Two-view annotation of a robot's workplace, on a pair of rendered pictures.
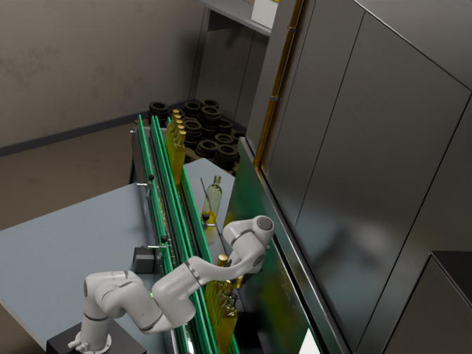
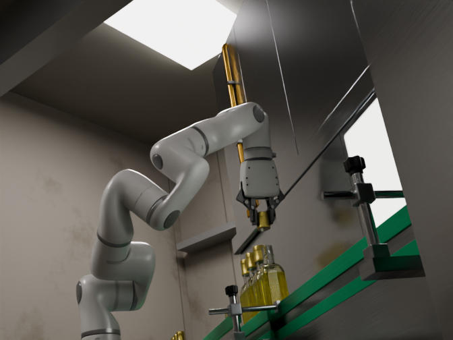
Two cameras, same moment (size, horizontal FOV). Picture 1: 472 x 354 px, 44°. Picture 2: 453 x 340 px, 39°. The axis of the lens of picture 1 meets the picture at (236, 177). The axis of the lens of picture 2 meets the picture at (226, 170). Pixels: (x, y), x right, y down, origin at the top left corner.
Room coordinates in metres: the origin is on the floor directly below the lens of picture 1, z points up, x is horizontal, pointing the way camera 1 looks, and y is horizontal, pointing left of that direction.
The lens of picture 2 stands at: (-0.10, -0.06, 0.65)
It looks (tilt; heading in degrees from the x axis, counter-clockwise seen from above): 25 degrees up; 2
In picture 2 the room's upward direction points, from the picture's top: 9 degrees counter-clockwise
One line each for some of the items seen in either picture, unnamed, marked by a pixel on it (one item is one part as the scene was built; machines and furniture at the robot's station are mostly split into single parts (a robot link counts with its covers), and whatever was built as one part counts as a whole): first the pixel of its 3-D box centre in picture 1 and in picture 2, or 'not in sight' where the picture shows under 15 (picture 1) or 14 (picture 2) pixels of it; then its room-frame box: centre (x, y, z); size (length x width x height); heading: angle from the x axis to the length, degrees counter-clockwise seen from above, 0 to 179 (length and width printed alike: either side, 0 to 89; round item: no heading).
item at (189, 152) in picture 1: (207, 130); not in sight; (4.55, 0.33, 0.20); 1.09 x 0.77 x 0.39; 56
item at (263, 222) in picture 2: (237, 280); (262, 221); (1.49, -0.09, 1.21); 0.04 x 0.04 x 0.04
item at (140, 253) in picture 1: (143, 260); not in sight; (1.97, 0.30, 0.79); 0.08 x 0.08 x 0.08; 21
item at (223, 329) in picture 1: (224, 328); (276, 305); (1.50, -0.09, 0.99); 0.06 x 0.06 x 0.21; 20
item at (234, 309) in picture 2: not in sight; (245, 312); (1.33, -0.01, 0.95); 0.17 x 0.03 x 0.12; 111
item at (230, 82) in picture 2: (279, 77); (236, 124); (1.95, -0.06, 1.76); 0.03 x 0.03 x 0.72; 21
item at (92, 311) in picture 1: (102, 293); (103, 305); (1.46, 0.34, 1.05); 0.13 x 0.10 x 0.16; 119
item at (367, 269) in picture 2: not in sight; (387, 233); (0.73, -0.24, 0.90); 0.17 x 0.05 x 0.23; 111
